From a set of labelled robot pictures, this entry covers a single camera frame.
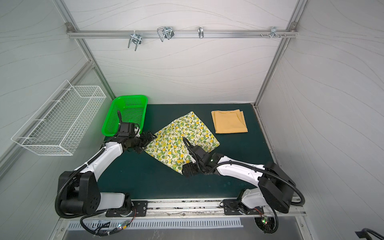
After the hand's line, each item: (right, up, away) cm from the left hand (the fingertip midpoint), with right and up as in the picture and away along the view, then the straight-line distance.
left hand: (155, 138), depth 87 cm
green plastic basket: (-24, +19, +23) cm, 38 cm away
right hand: (+22, -14, -5) cm, 26 cm away
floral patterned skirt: (+7, -6, +6) cm, 11 cm away
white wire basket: (-40, +9, -19) cm, 45 cm away
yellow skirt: (+49, +9, +20) cm, 54 cm away
